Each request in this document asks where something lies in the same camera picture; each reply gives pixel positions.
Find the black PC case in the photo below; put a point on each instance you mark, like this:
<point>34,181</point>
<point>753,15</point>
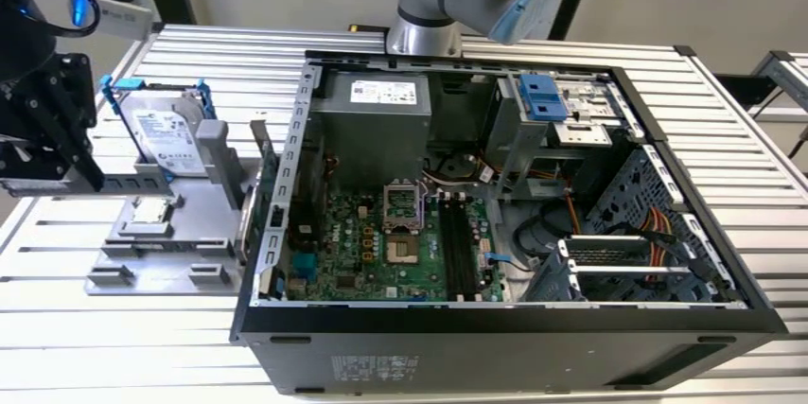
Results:
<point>442,356</point>

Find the graphics card with metal bracket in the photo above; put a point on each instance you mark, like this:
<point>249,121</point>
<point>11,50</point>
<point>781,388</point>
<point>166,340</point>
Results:
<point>266,139</point>

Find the blue connector tab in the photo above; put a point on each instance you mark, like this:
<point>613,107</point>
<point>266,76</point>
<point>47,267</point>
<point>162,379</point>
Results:
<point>495,257</point>

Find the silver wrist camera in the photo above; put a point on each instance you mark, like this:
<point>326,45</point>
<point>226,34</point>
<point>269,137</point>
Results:
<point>126,18</point>

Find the CPU socket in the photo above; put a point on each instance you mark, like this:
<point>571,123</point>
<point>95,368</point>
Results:
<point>403,249</point>

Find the blue plastic drive latch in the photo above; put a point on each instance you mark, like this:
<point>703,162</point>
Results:
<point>542,96</point>

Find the metal disk bay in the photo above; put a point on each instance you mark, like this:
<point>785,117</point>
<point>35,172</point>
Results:
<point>631,270</point>

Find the metal slat side table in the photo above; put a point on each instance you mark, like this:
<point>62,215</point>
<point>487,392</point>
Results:
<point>783,65</point>

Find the silver CPU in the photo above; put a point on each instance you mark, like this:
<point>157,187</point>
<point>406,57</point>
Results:
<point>150,211</point>

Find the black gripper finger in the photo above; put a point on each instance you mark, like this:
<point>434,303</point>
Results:
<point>73,106</point>
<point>29,139</point>

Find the grey parts rack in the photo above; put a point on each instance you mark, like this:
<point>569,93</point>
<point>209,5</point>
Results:
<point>202,219</point>

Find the hard disk in blue carrier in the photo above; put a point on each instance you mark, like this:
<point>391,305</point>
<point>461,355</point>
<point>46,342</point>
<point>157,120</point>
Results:
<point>161,129</point>

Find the blue square board component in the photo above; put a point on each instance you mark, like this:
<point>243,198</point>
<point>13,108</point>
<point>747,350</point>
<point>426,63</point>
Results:
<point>305,266</point>

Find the metal locking lever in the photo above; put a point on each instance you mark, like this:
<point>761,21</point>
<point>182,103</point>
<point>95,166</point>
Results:
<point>422,210</point>

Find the grey power supply unit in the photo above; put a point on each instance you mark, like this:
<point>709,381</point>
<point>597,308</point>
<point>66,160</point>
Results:
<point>373,139</point>

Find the metal drive cage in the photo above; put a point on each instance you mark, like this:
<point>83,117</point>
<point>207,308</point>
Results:
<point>511,139</point>

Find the yellow black plug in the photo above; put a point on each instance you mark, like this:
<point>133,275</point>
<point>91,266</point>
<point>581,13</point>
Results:
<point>357,27</point>

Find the green motherboard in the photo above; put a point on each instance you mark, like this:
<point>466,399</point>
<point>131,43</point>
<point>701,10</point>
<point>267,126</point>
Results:
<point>354,252</point>

